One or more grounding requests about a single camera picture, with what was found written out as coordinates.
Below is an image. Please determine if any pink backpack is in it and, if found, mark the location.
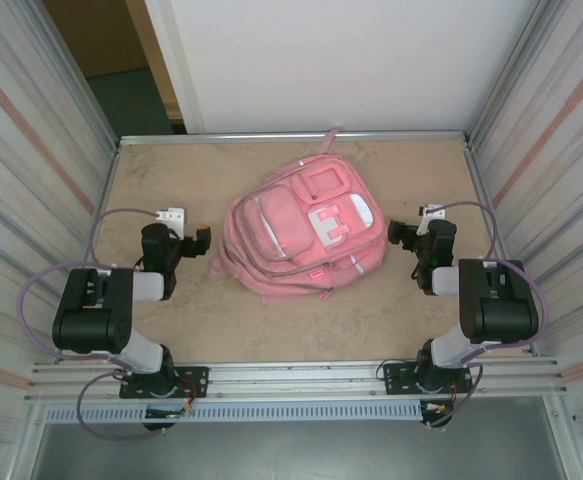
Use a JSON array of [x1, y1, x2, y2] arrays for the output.
[[208, 127, 387, 305]]

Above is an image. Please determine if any grey metal sheet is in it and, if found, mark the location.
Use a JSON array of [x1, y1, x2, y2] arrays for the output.
[[30, 422, 572, 480]]

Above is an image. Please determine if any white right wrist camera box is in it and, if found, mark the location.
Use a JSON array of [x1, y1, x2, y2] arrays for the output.
[[417, 203, 447, 236]]

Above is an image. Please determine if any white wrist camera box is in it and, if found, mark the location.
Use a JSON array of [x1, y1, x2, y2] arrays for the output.
[[154, 206, 190, 239], [417, 203, 447, 236]]

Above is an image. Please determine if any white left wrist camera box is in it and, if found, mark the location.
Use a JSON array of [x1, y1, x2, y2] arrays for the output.
[[154, 206, 190, 239]]

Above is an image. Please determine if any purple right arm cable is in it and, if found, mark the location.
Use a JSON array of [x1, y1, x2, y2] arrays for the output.
[[428, 201, 548, 430]]

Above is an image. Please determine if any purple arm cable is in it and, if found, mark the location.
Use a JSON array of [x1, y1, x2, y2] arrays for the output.
[[428, 201, 548, 430], [16, 207, 173, 441]]

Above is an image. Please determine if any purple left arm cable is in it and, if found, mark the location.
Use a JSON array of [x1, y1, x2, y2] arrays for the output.
[[16, 207, 173, 441]]

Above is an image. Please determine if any aluminium side frame rail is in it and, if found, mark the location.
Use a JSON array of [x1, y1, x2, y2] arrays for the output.
[[463, 139, 540, 357], [60, 142, 123, 364]]

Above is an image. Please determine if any aluminium table edge rail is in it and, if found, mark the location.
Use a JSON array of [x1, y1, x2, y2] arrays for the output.
[[118, 130, 468, 147]]

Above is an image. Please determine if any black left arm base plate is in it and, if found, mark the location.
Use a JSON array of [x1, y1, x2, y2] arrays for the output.
[[119, 366, 210, 400]]

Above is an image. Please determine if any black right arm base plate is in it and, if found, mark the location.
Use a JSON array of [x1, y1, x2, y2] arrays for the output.
[[383, 362, 472, 397]]

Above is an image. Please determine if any wide aluminium mounting rail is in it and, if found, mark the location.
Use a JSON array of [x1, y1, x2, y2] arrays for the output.
[[29, 357, 570, 401]]

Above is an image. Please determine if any small circuit board with wires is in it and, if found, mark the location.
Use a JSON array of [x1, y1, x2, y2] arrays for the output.
[[420, 399, 455, 416], [144, 405, 195, 419]]

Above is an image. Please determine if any slotted white cable duct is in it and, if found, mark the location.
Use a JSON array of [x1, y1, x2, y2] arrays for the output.
[[44, 403, 425, 425]]

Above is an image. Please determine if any aluminium upright post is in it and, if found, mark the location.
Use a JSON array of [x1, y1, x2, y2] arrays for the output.
[[469, 0, 560, 146], [33, 0, 121, 146]]

